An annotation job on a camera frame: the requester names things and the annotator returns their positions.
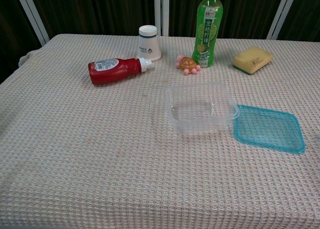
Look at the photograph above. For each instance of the white paper cup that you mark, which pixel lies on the white paper cup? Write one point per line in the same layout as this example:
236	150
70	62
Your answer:
148	45

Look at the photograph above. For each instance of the pink waffle tablecloth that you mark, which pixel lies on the pink waffle tablecloth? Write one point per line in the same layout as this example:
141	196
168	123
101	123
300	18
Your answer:
100	151

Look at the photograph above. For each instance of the red ketchup squeeze bottle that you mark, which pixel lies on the red ketchup squeeze bottle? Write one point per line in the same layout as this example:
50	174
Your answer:
112	71

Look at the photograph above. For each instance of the clear plastic food container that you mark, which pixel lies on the clear plastic food container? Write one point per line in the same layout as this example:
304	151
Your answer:
200	114

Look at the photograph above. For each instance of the pink orange turtle toy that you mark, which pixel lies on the pink orange turtle toy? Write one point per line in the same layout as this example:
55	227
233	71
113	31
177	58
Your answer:
188	64

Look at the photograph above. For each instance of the yellow sponge with green pad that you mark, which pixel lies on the yellow sponge with green pad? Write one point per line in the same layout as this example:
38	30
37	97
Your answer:
252	57

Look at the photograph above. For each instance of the blue translucent container lid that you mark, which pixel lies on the blue translucent container lid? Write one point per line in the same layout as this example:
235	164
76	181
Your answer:
268	129

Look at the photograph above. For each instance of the green lemon drink bottle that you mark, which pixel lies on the green lemon drink bottle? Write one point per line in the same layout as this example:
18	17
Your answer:
207	29

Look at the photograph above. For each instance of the dark pleated curtain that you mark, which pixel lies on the dark pleated curtain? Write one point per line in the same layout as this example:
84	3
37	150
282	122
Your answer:
100	9

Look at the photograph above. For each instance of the white frame post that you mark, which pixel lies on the white frame post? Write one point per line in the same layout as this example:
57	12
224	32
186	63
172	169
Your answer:
161	11
281	14
32	16

